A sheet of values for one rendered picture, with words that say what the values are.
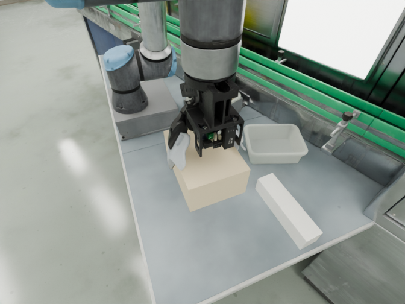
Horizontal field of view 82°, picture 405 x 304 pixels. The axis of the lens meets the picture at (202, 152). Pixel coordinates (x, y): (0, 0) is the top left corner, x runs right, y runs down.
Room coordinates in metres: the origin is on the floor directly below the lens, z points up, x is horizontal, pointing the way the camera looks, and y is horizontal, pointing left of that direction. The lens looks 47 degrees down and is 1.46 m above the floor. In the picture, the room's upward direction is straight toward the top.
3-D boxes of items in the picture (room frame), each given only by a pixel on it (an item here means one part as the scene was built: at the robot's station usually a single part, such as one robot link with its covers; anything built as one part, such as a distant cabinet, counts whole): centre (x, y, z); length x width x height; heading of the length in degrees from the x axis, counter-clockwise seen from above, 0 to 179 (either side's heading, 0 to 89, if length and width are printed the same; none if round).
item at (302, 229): (0.38, -0.27, 0.78); 0.24 x 0.06 x 0.06; 25
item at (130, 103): (0.85, 0.31, 0.90); 0.15 x 0.15 x 0.10
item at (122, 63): (0.85, 0.30, 1.02); 0.13 x 0.12 x 0.14; 108
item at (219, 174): (0.32, 0.00, 1.09); 0.16 x 0.12 x 0.07; 22
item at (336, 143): (0.59, -0.47, 0.90); 0.17 x 0.05 x 0.22; 131
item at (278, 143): (0.66, -0.28, 0.78); 0.22 x 0.17 x 0.09; 91
